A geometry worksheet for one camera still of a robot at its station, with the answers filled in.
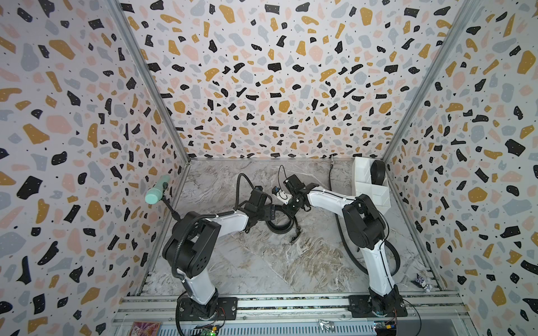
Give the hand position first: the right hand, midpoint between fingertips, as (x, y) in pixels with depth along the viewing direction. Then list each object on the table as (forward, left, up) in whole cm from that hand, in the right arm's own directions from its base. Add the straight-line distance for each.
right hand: (289, 208), depth 100 cm
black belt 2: (-11, +2, +1) cm, 11 cm away
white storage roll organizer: (+24, -40, -2) cm, 46 cm away
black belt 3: (-21, -44, -1) cm, 49 cm away
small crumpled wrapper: (-31, -49, 0) cm, 58 cm away
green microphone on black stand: (-17, +41, +34) cm, 56 cm away
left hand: (-3, +8, +4) cm, 9 cm away
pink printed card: (-48, +47, +2) cm, 67 cm away
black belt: (+18, -44, +7) cm, 48 cm away
